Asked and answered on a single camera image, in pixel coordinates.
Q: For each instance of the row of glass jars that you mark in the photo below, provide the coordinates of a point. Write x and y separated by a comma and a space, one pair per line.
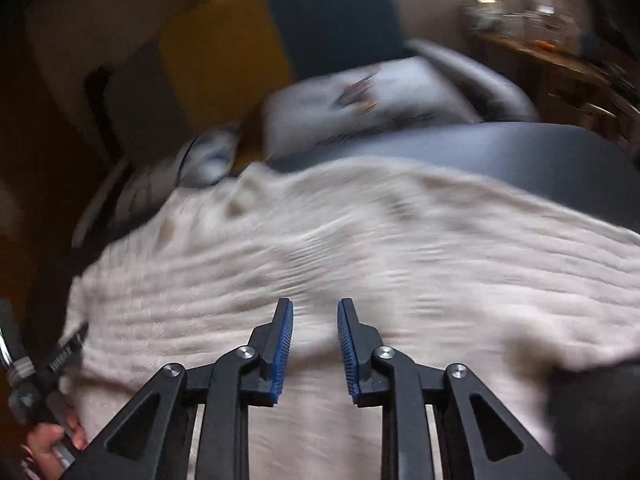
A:
510, 15

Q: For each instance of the cluster of oranges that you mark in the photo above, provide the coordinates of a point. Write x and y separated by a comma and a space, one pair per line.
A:
545, 45

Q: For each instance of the person's left hand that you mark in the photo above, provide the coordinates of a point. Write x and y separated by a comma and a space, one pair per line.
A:
45, 452

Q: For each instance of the triangle patterned cushion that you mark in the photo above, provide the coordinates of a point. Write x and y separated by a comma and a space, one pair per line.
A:
210, 155

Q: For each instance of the yellow blue grey sofa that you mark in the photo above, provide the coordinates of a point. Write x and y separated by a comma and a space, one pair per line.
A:
215, 55

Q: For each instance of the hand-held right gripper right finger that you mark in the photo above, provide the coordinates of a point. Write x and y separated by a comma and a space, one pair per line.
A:
347, 350

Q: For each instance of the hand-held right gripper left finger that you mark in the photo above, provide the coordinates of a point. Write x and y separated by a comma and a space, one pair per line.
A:
282, 345

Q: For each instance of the white knit sweater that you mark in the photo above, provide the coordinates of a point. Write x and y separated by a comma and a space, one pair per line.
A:
350, 240

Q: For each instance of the wooden desk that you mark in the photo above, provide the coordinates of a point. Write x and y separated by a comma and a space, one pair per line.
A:
565, 70

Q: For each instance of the deer print cushion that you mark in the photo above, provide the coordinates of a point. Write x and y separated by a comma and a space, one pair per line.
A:
400, 100

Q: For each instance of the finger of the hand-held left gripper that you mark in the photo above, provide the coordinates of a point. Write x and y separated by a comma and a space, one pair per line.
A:
67, 352

